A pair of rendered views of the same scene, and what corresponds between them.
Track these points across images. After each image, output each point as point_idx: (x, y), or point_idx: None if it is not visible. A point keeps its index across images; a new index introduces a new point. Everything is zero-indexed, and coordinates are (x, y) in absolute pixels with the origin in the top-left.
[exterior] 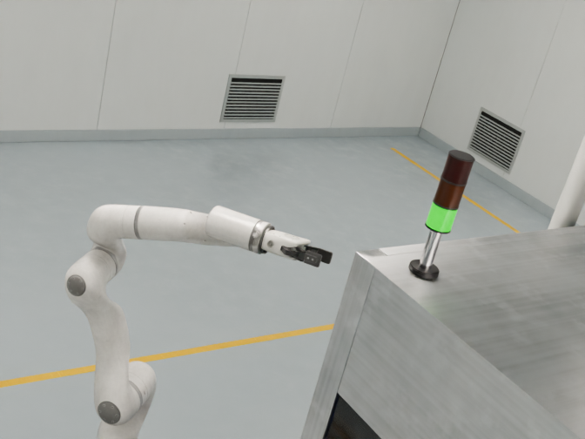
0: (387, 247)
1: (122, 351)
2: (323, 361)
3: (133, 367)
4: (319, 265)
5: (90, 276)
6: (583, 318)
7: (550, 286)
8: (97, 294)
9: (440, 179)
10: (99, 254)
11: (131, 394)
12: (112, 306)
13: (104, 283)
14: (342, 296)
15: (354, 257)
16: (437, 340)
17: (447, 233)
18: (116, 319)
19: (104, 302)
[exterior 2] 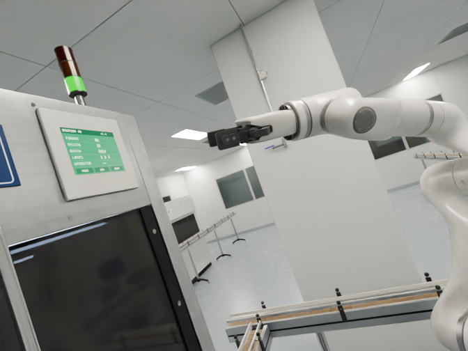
0: (113, 111)
1: (453, 269)
2: (159, 191)
3: None
4: (209, 144)
5: (423, 173)
6: None
7: None
8: (423, 191)
9: (77, 66)
10: (461, 158)
11: (442, 317)
12: (444, 212)
13: (436, 184)
14: (143, 145)
15: (134, 119)
16: None
17: (72, 97)
18: (451, 229)
19: (432, 203)
